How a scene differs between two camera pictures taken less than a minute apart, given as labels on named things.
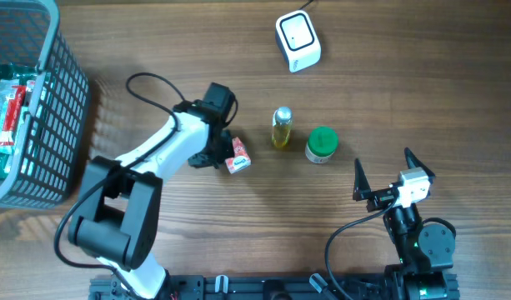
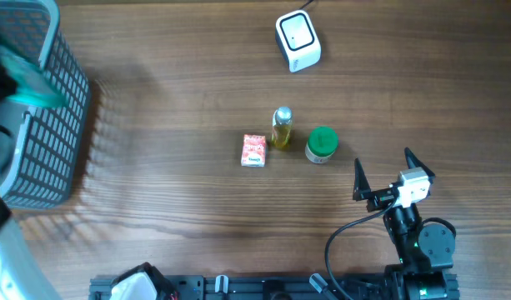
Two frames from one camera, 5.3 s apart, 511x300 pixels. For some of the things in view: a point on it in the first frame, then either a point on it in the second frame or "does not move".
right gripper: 362,187 does not move
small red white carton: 241,159 → 253,151
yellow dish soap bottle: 281,127 does not move
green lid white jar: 322,144 does not move
